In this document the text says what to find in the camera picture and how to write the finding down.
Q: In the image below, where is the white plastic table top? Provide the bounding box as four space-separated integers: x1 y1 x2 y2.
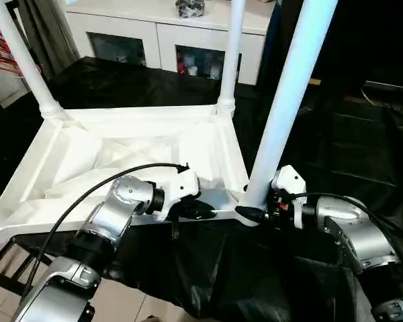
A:
0 104 267 248

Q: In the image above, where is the black case with brass label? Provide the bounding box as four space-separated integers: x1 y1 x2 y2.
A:
263 0 367 101

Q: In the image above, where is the black mat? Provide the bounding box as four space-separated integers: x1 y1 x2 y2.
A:
0 56 403 322

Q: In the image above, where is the dark long metal bar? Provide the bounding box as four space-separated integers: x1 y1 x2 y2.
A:
363 78 403 94

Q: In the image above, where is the white cabinet with glass doors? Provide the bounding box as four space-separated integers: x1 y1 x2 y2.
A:
65 0 277 87

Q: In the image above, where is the dark grey curtain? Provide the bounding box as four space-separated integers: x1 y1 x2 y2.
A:
16 0 82 77

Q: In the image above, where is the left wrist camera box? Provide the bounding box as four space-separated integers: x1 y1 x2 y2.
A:
152 165 202 223

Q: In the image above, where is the black metal folding frame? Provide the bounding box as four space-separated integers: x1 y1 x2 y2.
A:
0 234 56 297

